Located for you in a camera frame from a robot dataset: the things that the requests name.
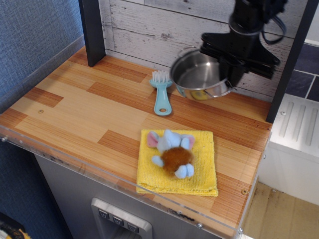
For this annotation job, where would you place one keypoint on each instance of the blue plush elephant toy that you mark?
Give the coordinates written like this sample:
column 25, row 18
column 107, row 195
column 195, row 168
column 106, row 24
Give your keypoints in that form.
column 176, row 157

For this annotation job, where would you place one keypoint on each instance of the silver dispenser panel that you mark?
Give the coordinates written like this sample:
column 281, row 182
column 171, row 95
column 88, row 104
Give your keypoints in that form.
column 115, row 223

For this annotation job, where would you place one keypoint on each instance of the black shelf post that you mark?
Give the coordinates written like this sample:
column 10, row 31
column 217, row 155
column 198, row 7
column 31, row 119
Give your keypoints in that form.
column 297, row 45
column 92, row 30

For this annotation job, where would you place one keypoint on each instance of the light blue brush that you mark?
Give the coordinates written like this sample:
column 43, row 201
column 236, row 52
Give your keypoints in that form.
column 161, row 81

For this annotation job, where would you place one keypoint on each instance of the clear acrylic edge guard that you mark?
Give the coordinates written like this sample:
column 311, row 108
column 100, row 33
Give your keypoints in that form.
column 75, row 183

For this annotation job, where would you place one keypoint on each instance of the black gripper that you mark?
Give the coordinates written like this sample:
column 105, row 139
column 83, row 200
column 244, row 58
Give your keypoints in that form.
column 239, row 52

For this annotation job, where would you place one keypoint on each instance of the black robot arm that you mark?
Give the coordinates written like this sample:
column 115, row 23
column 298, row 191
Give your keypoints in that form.
column 253, row 14

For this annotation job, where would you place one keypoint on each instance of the black right shelf post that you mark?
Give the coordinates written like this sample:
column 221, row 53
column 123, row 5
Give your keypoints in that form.
column 297, row 45

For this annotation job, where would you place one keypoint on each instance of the black left shelf post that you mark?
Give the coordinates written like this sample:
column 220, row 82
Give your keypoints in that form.
column 92, row 30

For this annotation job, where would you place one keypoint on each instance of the white ribbed cabinet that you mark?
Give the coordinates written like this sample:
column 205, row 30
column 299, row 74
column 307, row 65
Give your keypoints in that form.
column 291, row 158

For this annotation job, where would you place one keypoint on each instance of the silver steel pot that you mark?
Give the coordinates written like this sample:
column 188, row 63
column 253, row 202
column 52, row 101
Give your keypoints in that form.
column 198, row 76

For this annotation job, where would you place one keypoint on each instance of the yellow black object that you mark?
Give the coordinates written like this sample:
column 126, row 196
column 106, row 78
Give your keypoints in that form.
column 9, row 232

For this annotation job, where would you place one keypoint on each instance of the yellow folded cloth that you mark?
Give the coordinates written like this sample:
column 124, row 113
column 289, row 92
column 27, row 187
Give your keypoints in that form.
column 152, row 178

